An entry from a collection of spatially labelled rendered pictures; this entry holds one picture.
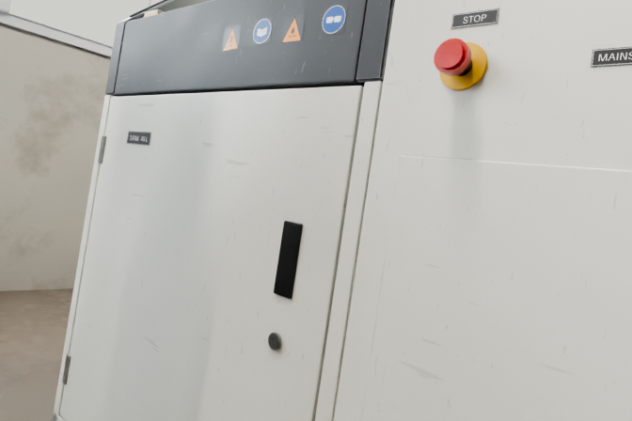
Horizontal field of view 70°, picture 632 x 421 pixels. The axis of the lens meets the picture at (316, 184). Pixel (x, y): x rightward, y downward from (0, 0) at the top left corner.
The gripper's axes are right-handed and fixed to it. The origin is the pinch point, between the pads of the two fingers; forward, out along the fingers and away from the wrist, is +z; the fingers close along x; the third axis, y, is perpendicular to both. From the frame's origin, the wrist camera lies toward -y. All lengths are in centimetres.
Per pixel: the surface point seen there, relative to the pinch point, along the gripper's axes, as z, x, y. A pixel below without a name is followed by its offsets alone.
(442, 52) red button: 31, 44, 27
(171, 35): 21.5, -12.3, 22.8
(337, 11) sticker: 22.7, 26.6, 22.8
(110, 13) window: -29, -164, -33
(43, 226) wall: 80, -168, -21
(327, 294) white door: 59, 32, 22
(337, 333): 63, 34, 22
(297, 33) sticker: 24.9, 20.0, 22.8
